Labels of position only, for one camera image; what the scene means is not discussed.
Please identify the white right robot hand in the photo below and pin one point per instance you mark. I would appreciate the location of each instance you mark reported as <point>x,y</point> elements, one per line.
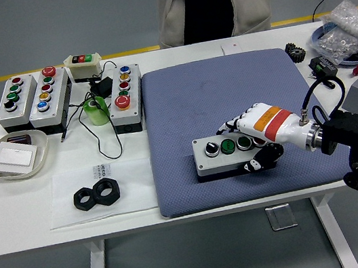
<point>277,124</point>

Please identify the grey four-button selector box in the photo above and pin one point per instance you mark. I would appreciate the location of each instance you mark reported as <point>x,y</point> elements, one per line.
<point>218,163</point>

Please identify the grey five-button mushroom box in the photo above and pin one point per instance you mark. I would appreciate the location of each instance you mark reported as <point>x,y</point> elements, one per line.
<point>134,93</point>

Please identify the grey six-button mushroom box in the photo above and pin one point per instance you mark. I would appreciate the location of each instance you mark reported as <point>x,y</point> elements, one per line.
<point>56,99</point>

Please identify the grey four-button control box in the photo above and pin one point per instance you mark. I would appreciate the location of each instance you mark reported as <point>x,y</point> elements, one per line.
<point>26,94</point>

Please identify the small black connector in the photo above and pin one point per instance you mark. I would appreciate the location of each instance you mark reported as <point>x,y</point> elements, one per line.
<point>329,84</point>

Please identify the blue-grey fabric mat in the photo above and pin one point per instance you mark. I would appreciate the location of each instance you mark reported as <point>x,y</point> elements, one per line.
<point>211,101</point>

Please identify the black metal gear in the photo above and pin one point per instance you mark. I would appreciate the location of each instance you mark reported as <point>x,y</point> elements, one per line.
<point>295,52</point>

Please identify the black terminal block module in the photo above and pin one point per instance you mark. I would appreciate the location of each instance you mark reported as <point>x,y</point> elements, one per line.
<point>324,65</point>

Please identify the metal floor socket plate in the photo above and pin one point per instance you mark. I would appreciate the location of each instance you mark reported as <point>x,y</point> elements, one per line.
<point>281,216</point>

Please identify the clear bag of washers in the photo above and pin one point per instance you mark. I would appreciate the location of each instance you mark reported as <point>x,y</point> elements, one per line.
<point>336,44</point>

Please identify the white right table leg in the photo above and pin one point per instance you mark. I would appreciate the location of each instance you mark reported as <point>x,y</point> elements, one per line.
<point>335,235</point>

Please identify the bubble wrap bag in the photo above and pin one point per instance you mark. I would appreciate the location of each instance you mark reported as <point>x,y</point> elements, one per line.
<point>348,17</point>

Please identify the clear printed plastic bag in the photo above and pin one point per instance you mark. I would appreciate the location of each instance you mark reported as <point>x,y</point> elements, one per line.
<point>133,189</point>

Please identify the large black hex nut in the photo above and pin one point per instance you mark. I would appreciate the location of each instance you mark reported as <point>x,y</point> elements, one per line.
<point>114,196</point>

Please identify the black power adapter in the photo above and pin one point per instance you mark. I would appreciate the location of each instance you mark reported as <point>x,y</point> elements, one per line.
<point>102,86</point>

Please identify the green tape roll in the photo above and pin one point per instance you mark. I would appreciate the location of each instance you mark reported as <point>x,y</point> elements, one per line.
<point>97,116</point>

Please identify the small black hex nut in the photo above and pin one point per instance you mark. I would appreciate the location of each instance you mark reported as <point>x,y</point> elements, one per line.
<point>79,205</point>

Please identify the beige shallow tray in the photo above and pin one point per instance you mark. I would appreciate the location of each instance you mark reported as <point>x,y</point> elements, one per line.
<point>41,143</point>

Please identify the brown small block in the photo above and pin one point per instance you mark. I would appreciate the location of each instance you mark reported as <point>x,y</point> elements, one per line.
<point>20,138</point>

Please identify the cream three-button switch box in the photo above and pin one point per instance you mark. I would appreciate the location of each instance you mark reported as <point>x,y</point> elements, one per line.
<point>83,67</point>

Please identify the white wall switch plate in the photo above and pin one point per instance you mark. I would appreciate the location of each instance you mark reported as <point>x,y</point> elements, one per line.
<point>14,158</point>

